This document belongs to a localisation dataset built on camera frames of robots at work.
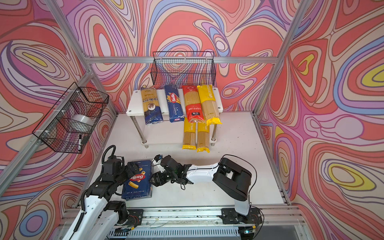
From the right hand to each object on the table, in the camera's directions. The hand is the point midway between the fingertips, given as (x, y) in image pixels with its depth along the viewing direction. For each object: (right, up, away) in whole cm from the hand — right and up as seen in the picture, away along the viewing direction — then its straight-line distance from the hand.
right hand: (155, 182), depth 80 cm
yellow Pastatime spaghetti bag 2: (+27, +23, +14) cm, 38 cm away
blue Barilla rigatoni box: (-8, -1, -3) cm, 8 cm away
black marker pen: (-35, +23, -8) cm, 42 cm away
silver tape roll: (-34, +34, -7) cm, 49 cm away
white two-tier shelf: (0, +26, +19) cm, 32 cm away
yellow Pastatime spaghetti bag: (+18, +25, +16) cm, 35 cm away
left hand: (-12, +8, +2) cm, 15 cm away
